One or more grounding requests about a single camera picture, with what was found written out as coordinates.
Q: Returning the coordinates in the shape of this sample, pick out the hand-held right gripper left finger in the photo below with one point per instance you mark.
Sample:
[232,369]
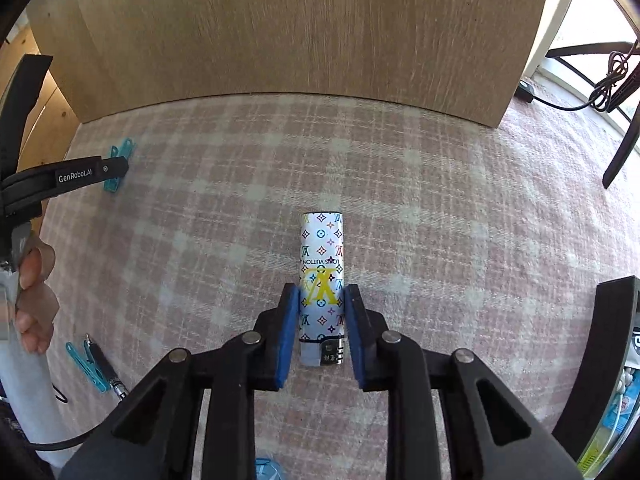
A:
[289,340]

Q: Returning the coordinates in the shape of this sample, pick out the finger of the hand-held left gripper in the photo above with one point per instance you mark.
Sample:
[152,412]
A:
[25,90]
[90,172]

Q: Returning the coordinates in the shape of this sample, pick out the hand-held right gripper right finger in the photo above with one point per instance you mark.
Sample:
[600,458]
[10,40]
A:
[355,340]

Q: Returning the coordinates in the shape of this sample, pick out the small teal plastic clothespin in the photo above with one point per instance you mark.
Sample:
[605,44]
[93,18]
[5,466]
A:
[125,147]

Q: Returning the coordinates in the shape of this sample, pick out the white patterned lighter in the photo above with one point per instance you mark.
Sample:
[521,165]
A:
[322,250]

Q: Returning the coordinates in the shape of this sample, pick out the black storage container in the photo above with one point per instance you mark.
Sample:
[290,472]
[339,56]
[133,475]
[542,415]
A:
[600,360]

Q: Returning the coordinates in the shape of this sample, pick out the person's left forearm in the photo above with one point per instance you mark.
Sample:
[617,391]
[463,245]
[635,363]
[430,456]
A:
[30,400]

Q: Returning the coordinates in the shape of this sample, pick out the plaid cloth covered desktop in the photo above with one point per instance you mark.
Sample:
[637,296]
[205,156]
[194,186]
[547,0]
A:
[425,200]

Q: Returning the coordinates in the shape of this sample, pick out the person's left hand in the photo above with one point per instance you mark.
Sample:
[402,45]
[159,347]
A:
[40,315]

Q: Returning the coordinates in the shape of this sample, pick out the clear blue plastic packet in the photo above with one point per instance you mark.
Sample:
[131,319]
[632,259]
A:
[270,470]

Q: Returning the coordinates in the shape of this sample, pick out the large teal plastic clip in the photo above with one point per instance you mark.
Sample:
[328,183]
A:
[87,367]

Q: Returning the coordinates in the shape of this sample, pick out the black ballpoint pen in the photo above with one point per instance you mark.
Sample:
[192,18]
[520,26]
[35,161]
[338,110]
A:
[107,370]

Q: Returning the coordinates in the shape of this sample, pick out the upright wooden board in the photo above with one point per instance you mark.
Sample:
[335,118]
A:
[300,30]

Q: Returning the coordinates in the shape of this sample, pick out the blue and green packet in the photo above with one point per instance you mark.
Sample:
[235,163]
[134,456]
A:
[597,455]

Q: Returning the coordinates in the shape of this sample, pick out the grey foil sachet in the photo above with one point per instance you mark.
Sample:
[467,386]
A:
[635,335]

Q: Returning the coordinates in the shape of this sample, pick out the black tripod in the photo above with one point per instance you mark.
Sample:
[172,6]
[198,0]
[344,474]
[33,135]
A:
[620,155]

